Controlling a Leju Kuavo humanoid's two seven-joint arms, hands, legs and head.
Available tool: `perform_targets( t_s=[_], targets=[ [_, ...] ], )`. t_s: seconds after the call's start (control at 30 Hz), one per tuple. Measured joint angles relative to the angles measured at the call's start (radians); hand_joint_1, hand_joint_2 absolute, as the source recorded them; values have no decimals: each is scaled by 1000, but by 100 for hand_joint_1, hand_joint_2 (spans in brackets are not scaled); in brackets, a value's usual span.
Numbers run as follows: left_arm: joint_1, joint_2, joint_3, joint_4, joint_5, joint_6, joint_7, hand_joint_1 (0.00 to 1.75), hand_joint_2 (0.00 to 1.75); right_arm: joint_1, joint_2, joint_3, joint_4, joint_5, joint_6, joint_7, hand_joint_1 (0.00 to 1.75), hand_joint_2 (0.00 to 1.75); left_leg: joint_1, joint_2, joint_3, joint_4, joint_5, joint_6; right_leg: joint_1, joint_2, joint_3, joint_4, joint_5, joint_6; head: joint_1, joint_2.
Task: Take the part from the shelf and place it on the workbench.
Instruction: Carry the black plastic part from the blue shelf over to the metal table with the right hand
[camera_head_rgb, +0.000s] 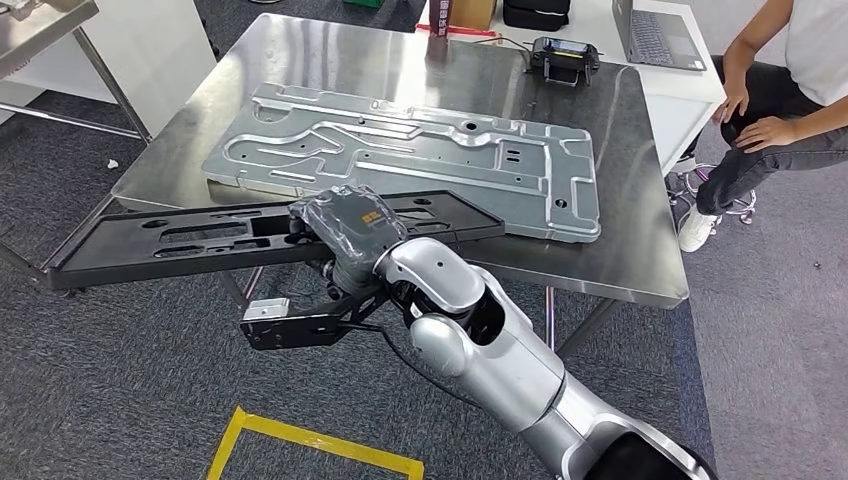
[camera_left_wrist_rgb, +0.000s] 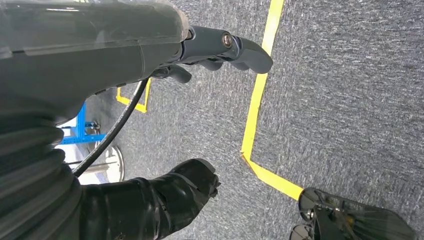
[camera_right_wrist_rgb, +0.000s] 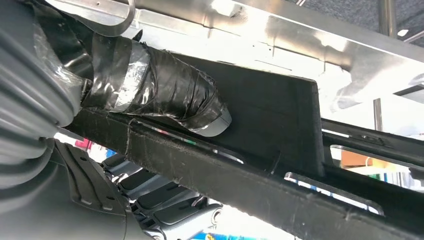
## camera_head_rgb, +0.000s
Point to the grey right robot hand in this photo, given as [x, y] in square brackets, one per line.
[351, 222]

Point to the black plastic plate bracket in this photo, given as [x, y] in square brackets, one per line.
[119, 255]

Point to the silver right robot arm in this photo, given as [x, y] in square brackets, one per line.
[503, 371]

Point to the stainless steel workbench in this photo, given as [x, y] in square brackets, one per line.
[397, 60]

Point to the stamped grey metal panel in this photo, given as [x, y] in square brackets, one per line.
[464, 172]

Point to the green box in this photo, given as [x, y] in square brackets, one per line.
[363, 3]

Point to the yellow floor tape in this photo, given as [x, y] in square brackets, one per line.
[318, 440]

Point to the red flat strip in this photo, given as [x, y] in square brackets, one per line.
[470, 31]

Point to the cardboard box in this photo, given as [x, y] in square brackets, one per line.
[474, 12]

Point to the white cabinet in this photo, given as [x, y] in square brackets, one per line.
[146, 60]

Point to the black handheld device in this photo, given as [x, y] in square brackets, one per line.
[563, 56]

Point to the black bag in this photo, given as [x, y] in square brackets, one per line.
[536, 13]

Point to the grey laptop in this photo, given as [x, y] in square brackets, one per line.
[656, 36]

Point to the stainless steel table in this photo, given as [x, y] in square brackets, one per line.
[40, 26]

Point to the chrome stool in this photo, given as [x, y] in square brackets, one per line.
[742, 205]

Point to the person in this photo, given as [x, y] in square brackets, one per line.
[815, 46]

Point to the black camera bracket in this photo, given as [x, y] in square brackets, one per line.
[298, 331]

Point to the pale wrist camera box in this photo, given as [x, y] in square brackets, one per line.
[266, 309]

